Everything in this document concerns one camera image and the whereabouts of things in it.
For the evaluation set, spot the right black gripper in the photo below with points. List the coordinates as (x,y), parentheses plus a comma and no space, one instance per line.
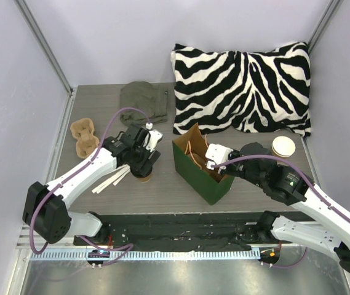
(234,169)

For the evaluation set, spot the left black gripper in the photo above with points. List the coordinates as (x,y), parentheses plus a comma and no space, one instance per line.
(147,161)

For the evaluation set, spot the green paper gift bag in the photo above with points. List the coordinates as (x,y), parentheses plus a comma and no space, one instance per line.
(190,163)

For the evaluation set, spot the brown paper cups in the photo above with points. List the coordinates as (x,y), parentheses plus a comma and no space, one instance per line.
(283,146)

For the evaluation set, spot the brown pulp cup carrier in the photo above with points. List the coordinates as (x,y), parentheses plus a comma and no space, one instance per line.
(86,142)

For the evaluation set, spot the brown paper coffee cup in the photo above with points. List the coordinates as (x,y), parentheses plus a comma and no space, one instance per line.
(144,178)

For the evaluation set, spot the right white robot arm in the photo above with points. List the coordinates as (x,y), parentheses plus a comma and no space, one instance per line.
(283,182)

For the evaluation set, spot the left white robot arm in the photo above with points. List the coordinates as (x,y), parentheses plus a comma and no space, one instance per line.
(47,206)

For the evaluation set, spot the white paper straw upper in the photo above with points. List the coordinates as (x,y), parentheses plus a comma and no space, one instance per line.
(120,178)

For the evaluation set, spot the white paper straw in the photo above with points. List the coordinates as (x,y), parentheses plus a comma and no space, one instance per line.
(112,179)
(97,190)
(120,178)

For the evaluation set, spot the white paper straw middle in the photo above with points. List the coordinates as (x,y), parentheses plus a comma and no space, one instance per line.
(112,179)

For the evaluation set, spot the white paper straw lower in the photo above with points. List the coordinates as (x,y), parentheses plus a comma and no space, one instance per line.
(97,190)

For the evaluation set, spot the olive green folded cloth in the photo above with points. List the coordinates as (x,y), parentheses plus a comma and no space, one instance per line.
(149,98)

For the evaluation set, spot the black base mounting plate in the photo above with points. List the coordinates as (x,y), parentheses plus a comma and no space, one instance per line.
(206,232)

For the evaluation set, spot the zebra print pillow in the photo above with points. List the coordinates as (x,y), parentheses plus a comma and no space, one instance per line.
(252,92)

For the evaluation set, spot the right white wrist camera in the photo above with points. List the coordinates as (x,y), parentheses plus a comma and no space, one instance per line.
(216,154)

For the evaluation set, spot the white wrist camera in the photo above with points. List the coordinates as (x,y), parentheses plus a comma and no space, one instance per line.
(216,154)
(153,138)

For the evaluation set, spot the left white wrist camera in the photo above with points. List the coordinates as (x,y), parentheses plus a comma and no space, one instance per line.
(153,138)

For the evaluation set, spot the aluminium front rail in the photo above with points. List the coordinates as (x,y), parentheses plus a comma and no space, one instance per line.
(79,247)

